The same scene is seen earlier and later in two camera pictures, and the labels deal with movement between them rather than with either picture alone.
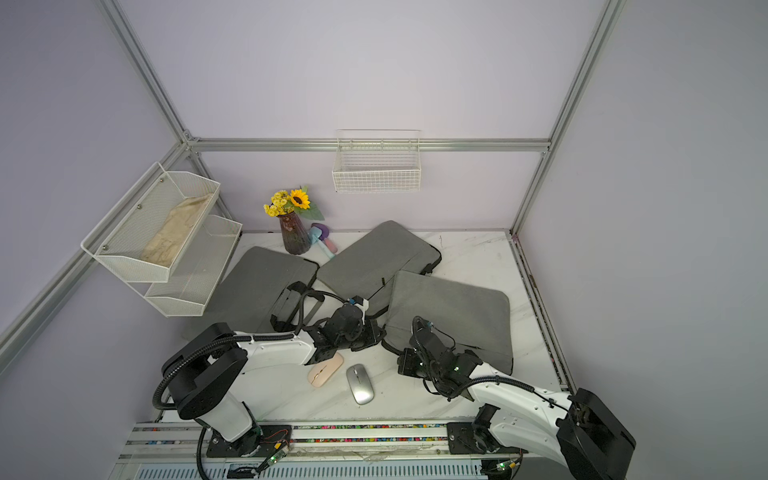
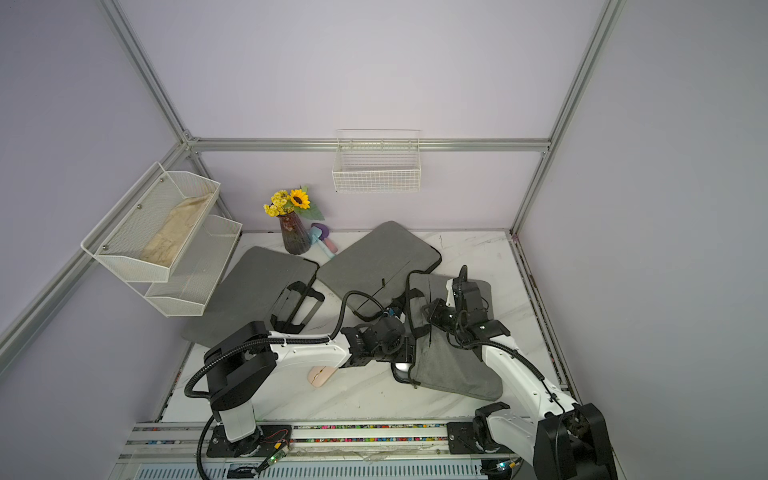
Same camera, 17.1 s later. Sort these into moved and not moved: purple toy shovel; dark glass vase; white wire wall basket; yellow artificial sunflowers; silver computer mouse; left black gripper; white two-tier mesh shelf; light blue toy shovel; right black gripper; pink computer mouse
Moved: silver computer mouse; right black gripper; left black gripper
Not moved: light blue toy shovel; yellow artificial sunflowers; white wire wall basket; purple toy shovel; pink computer mouse; dark glass vase; white two-tier mesh shelf
